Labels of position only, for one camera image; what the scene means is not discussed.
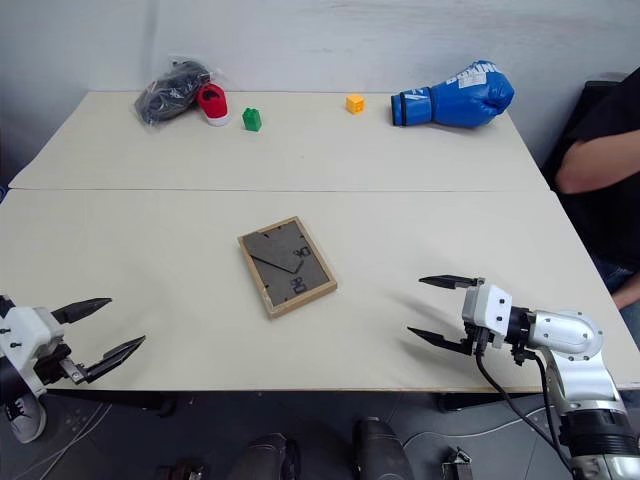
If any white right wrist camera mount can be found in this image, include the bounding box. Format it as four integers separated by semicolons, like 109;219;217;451
460;283;514;349

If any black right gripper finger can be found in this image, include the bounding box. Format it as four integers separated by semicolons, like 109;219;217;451
406;325;474;356
418;274;477;291

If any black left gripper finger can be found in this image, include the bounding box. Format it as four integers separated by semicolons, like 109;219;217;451
51;297;113;325
81;334;147;385

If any black table leg bracket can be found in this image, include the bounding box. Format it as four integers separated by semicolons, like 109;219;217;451
433;391;506;414

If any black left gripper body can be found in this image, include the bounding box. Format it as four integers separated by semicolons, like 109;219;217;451
34;343;87;387

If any person in black shirt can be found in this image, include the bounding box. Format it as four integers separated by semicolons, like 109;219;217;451
543;63;640;294

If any dark rounded shape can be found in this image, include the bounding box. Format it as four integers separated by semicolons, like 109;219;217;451
238;432;302;480
352;416;415;480

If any black chair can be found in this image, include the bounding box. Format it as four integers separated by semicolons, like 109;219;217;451
579;72;630;109

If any grey and white sneaker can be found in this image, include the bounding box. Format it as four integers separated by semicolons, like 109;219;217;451
3;392;48;445

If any blue boxing glove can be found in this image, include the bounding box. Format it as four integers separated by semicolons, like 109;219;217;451
390;59;516;130

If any red and white shoe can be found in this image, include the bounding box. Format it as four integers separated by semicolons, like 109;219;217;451
195;83;233;128

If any white floor cable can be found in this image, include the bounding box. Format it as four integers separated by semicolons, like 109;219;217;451
47;399;114;469

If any black bag in clear plastic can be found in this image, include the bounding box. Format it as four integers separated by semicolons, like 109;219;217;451
133;53;226;132

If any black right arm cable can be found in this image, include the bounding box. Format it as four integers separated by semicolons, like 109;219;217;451
473;344;574;474

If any metal clamp with dark strap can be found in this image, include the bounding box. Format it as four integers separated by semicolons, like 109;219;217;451
441;446;474;480

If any face-down wooden picture frame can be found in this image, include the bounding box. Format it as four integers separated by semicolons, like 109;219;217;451
237;215;338;321

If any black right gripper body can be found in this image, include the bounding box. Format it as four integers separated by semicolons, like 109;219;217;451
460;276;504;357

